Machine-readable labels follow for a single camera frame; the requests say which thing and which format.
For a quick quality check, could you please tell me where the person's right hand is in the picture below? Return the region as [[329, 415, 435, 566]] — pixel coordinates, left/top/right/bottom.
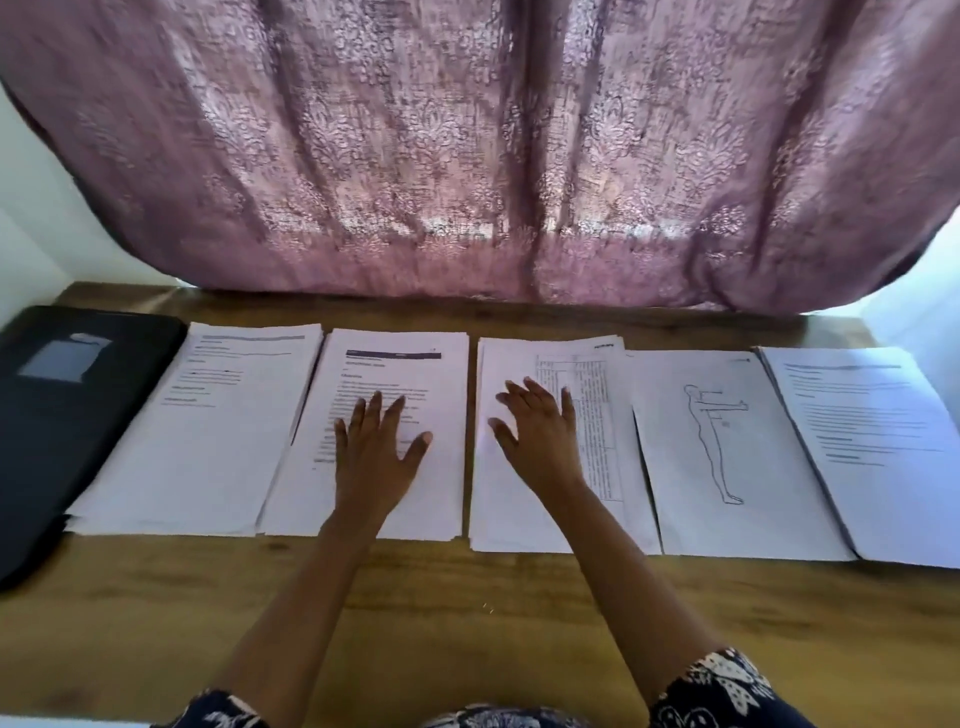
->
[[487, 376, 587, 504]]

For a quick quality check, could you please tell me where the person's left hand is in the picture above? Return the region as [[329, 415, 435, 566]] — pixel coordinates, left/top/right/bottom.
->
[[331, 391, 435, 530]]

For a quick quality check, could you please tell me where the table-print paper pile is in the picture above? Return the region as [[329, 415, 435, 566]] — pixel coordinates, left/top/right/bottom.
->
[[468, 336, 663, 557]]

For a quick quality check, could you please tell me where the dark-header text paper pile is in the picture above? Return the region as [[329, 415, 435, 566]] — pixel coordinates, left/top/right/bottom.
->
[[256, 330, 473, 543]]

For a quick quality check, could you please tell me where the grey-header text paper pile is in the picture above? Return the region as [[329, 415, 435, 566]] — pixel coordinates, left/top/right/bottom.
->
[[64, 322, 326, 539]]

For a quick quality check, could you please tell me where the black folder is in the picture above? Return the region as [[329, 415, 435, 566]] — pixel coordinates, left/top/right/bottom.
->
[[0, 306, 191, 591]]

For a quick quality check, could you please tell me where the person's left forearm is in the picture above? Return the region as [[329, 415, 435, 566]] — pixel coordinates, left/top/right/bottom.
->
[[210, 510, 384, 728]]

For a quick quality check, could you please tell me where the person's right forearm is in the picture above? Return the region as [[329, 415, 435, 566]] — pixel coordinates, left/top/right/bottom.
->
[[540, 483, 737, 707]]

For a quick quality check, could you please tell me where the pink patterned curtain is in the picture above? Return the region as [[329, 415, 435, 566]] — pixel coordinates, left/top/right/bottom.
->
[[0, 0, 960, 315]]

